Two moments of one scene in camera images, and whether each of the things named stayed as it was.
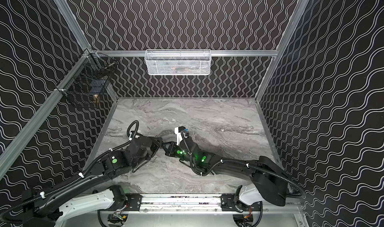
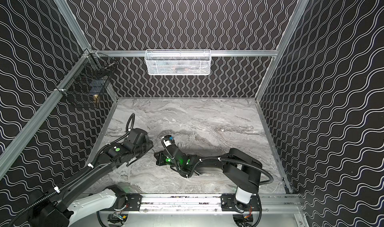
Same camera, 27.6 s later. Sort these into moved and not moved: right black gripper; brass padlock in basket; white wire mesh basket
Moved: right black gripper
Not moved: brass padlock in basket; white wire mesh basket
